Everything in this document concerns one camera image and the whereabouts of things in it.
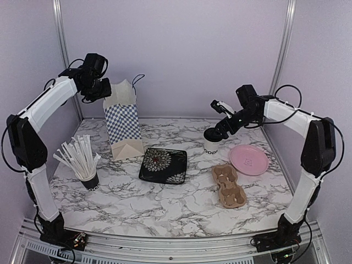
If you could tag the aluminium frame post left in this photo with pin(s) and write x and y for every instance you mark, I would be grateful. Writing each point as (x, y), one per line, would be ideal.
(58, 19)

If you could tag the brown cardboard cup carrier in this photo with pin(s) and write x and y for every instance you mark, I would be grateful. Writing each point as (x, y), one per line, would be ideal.
(231, 195)

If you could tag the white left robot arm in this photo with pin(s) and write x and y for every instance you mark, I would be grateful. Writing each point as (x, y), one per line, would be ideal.
(23, 130)

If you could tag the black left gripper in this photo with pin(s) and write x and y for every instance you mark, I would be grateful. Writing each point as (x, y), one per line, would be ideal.
(106, 92)

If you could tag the aluminium frame post right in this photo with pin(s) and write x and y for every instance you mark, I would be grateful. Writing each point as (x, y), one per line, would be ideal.
(284, 45)

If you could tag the white paper coffee cup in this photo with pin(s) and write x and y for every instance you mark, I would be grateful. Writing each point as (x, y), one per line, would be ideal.
(210, 147)

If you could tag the aluminium frame post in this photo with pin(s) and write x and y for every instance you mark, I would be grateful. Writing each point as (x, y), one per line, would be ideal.
(284, 45)
(58, 19)

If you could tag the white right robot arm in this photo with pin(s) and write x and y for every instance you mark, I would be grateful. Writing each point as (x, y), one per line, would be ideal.
(319, 149)

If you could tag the pink round plate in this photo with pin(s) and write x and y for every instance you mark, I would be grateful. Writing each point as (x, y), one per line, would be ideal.
(249, 160)

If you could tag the bundle of wrapped straws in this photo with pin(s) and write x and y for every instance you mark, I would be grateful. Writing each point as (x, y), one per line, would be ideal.
(79, 157)

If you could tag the black floral square plate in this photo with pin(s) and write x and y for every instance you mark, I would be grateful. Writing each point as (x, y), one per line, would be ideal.
(164, 166)

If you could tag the aluminium front rail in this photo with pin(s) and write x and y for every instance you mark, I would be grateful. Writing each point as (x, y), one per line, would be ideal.
(107, 248)

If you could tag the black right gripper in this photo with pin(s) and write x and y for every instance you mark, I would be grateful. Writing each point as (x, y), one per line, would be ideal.
(221, 125)

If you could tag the blue checkered paper bag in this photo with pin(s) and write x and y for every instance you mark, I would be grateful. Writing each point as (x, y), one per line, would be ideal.
(122, 120)

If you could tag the black cup holding straws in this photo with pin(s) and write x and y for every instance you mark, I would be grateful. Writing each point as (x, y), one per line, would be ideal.
(91, 183)

